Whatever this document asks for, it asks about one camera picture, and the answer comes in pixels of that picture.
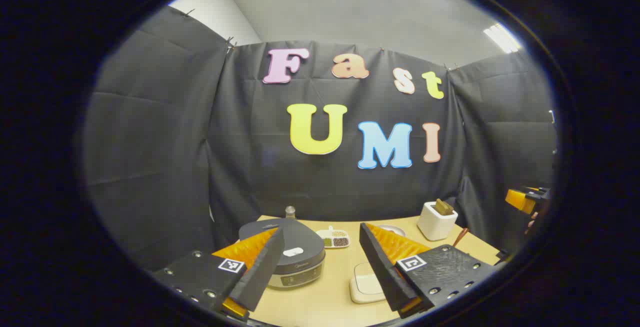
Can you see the long ceiling light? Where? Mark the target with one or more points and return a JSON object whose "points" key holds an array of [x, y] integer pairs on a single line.
{"points": [[501, 38]]}

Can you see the small glass bottle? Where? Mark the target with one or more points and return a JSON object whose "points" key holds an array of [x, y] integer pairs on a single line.
{"points": [[290, 212]]}

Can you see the brown wooden spoon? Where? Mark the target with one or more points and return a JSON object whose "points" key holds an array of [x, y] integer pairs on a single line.
{"points": [[460, 237]]}

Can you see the clear flat container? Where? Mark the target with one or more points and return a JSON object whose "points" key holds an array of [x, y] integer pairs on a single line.
{"points": [[366, 284]]}

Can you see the wooden utensil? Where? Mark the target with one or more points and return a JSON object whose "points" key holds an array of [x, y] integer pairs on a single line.
{"points": [[443, 207]]}

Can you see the white round plate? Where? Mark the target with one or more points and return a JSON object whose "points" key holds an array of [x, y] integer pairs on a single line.
{"points": [[395, 229]]}

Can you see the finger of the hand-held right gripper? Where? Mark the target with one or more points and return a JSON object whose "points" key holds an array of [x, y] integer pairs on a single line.
{"points": [[519, 200]]}

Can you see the black backdrop cloth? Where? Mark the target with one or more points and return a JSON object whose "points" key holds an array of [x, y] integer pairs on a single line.
{"points": [[150, 142]]}

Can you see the white chopstick holder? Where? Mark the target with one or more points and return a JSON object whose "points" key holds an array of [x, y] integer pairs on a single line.
{"points": [[435, 224]]}

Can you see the white divided bean dish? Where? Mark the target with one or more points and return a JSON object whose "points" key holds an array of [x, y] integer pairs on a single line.
{"points": [[334, 239]]}

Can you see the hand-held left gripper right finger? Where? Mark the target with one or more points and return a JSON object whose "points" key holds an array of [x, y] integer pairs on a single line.
{"points": [[385, 272]]}

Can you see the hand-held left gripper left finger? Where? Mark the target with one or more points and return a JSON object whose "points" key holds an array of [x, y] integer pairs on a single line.
{"points": [[260, 274]]}

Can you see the grey rice cooker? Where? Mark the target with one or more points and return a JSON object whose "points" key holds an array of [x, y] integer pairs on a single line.
{"points": [[300, 254]]}

